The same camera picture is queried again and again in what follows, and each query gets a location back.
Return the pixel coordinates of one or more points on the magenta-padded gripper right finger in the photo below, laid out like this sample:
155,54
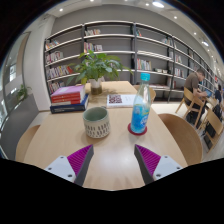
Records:
166,165

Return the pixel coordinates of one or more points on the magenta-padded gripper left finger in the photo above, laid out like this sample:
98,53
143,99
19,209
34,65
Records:
60,166

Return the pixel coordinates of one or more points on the clear bottle with blue cap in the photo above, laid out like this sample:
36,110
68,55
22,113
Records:
140,113

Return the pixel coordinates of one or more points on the round-backed wooden chair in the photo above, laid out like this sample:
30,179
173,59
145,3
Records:
26,143
181,136
152,93

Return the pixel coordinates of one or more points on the flat round red coaster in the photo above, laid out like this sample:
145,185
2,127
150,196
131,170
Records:
129,130

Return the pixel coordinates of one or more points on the black backpack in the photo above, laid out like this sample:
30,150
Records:
210,136

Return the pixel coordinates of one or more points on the grey-green patterned ceramic mug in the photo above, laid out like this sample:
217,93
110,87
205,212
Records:
96,126

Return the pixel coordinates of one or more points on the navy blue book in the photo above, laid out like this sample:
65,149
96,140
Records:
68,108

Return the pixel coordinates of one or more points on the purple book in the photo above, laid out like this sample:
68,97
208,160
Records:
66,90

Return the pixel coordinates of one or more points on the white magazine with patterned cover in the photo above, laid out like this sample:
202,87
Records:
120,100

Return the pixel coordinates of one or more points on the small green plant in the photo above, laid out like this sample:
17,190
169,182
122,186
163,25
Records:
23,91

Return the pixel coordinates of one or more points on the laptop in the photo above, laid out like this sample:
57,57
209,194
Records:
208,92

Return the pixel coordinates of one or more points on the person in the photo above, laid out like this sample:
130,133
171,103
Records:
192,83
218,96

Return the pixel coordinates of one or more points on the green potted plant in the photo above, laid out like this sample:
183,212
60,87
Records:
95,66

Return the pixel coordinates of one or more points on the grey shelf unit with books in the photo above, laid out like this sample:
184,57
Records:
113,43

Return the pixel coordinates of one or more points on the round ceiling lights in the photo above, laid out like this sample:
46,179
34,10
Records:
158,4

